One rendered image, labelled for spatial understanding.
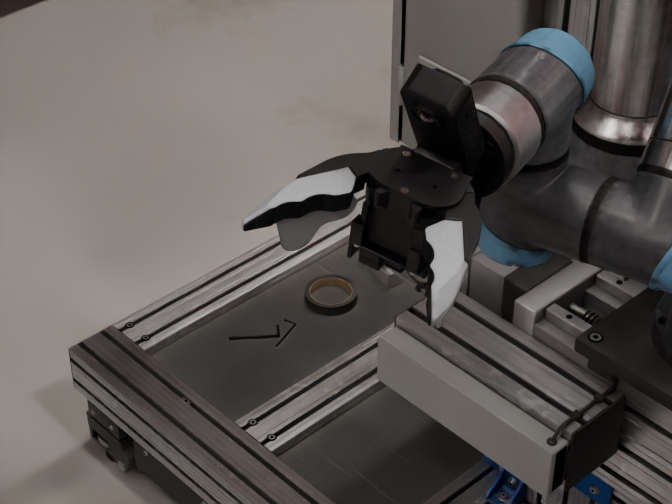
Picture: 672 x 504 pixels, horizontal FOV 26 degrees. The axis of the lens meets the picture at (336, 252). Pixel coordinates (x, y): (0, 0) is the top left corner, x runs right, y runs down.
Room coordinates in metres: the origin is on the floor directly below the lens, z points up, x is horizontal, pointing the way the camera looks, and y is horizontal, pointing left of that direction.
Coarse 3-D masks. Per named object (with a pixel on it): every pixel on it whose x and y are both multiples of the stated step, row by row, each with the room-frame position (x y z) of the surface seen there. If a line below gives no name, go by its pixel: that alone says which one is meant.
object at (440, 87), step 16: (416, 80) 0.85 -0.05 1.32; (432, 80) 0.85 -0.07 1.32; (448, 80) 0.85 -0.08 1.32; (416, 96) 0.85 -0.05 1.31; (432, 96) 0.84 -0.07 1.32; (448, 96) 0.84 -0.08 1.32; (464, 96) 0.84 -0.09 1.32; (416, 112) 0.86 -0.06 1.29; (432, 112) 0.84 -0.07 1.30; (448, 112) 0.83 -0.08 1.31; (464, 112) 0.84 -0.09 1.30; (416, 128) 0.88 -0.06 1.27; (432, 128) 0.86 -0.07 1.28; (448, 128) 0.85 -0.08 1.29; (464, 128) 0.85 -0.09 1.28; (480, 128) 0.88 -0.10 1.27; (432, 144) 0.88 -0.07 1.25; (448, 144) 0.87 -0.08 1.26; (464, 144) 0.86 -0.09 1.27; (480, 144) 0.89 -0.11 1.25; (464, 160) 0.87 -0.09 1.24
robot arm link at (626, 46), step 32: (608, 0) 1.22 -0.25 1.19; (640, 0) 1.20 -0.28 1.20; (608, 32) 1.22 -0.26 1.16; (640, 32) 1.20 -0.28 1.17; (608, 64) 1.21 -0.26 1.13; (640, 64) 1.20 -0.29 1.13; (608, 96) 1.21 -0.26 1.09; (640, 96) 1.20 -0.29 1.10; (576, 128) 1.22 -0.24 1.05; (608, 128) 1.20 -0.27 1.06; (640, 128) 1.19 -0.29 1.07; (576, 160) 1.21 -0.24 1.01; (608, 160) 1.19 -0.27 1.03
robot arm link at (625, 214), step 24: (648, 144) 0.99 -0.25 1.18; (648, 168) 0.96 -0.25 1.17; (600, 192) 0.96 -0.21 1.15; (624, 192) 0.96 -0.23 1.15; (648, 192) 0.95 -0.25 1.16; (600, 216) 0.94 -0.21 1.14; (624, 216) 0.94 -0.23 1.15; (648, 216) 0.93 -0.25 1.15; (600, 240) 0.93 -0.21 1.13; (624, 240) 0.92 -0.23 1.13; (648, 240) 0.92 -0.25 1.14; (600, 264) 0.94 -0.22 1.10; (624, 264) 0.92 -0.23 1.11; (648, 264) 0.91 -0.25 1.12
